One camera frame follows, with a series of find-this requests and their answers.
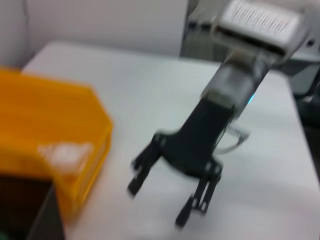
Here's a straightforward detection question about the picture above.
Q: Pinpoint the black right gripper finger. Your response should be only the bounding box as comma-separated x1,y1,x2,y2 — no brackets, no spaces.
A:
126,143,164,198
174,174,222,228

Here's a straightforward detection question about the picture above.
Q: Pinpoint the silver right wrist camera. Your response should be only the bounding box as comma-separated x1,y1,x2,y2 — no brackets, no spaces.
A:
211,0,307,61

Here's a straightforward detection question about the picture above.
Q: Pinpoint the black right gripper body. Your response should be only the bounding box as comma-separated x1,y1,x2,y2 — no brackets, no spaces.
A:
153,95,238,179

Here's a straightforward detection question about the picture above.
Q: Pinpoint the black mesh pen holder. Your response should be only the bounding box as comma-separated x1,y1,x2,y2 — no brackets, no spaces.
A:
0,174,66,240

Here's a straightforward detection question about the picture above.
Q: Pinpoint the yellow plastic bin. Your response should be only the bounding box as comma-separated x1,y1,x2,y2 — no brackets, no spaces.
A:
0,66,115,221

